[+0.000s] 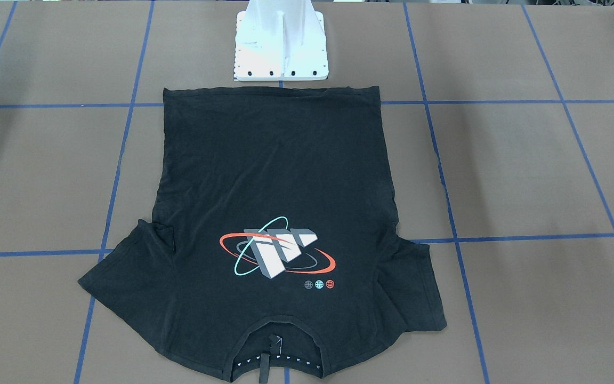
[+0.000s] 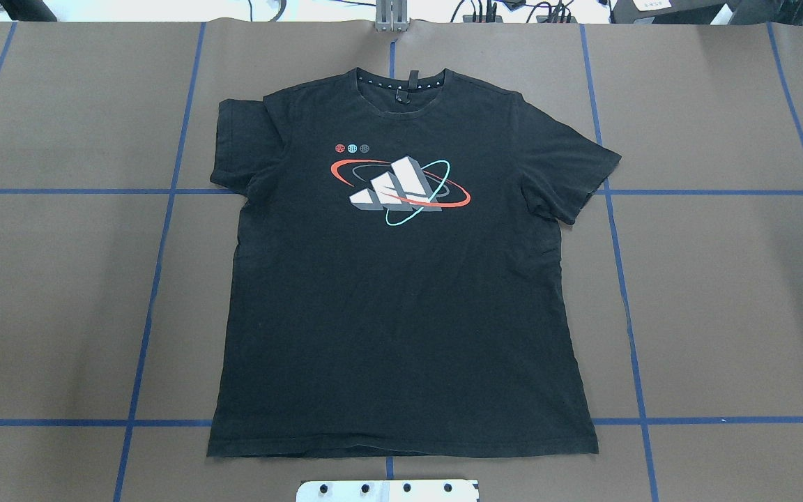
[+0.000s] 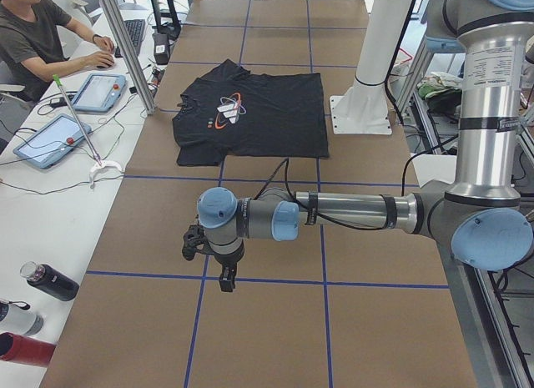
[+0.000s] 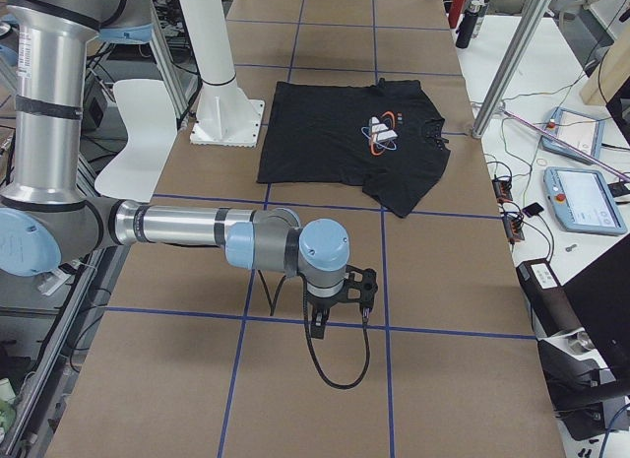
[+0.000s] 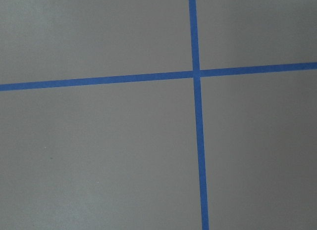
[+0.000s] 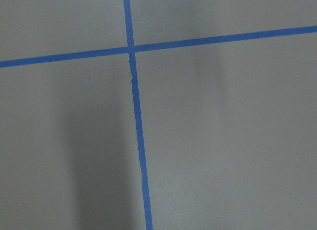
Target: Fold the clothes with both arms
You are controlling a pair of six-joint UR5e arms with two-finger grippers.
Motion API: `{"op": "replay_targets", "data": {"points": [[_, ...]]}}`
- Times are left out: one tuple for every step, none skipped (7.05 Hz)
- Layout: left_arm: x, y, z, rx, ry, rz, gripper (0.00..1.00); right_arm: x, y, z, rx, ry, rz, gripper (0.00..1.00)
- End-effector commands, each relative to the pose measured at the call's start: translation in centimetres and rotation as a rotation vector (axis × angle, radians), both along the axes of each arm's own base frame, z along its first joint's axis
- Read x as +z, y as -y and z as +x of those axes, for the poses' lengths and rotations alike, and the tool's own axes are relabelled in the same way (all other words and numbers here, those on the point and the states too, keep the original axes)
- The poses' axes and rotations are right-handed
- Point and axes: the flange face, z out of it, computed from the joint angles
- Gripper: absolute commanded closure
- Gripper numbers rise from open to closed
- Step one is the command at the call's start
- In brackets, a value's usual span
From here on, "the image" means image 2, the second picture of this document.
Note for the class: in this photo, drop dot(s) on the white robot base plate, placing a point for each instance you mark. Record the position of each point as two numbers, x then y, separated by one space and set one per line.
389 490

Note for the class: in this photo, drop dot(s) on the black printed t-shirt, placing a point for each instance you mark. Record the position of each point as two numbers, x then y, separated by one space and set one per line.
397 285

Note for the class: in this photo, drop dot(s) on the grey aluminium post bracket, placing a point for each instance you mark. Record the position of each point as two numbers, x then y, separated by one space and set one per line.
391 16

